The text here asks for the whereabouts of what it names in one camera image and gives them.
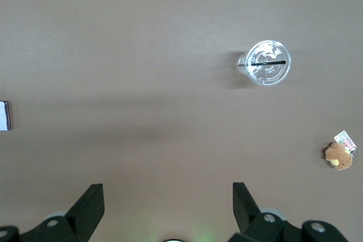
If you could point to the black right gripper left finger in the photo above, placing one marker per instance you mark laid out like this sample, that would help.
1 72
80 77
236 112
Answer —
82 216

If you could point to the clear plastic cup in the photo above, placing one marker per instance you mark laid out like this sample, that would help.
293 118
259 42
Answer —
269 74

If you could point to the black drinking straw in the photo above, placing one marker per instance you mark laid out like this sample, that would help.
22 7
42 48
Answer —
269 63

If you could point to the white printed plush tag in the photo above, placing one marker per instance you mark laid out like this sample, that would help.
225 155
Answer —
344 138

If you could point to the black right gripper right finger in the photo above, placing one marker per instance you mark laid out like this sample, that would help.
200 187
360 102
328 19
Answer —
248 219

